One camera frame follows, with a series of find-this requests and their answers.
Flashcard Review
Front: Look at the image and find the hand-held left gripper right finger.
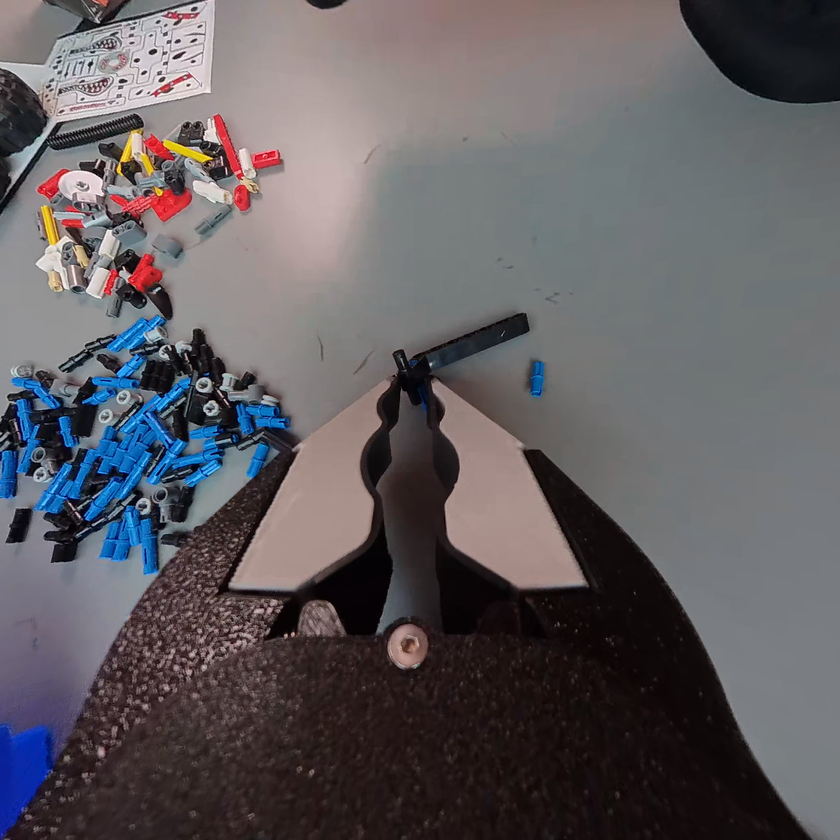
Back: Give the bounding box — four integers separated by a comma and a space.
427, 379, 589, 595

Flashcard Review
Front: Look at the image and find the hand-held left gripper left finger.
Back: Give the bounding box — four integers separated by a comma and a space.
226, 379, 403, 599

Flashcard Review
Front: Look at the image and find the black toy beam with holes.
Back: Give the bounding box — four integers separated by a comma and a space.
410, 313, 531, 385

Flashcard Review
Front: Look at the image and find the grey desk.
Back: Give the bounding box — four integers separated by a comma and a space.
0, 0, 840, 840

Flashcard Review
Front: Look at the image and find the pile of blue black pins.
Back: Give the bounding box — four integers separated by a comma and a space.
0, 314, 294, 577

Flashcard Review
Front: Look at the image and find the pile of mixed toy parts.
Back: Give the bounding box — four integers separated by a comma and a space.
34, 113, 284, 321

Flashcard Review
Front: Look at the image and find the blue storage bin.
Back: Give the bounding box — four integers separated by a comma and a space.
0, 722, 56, 840

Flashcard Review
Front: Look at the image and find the white sticker sheet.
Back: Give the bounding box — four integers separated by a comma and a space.
38, 0, 217, 122

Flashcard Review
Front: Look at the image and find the black wrist rest pad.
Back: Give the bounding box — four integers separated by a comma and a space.
679, 0, 840, 105

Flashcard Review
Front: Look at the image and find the black ribbed toy hose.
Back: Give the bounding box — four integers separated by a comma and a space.
45, 113, 144, 152

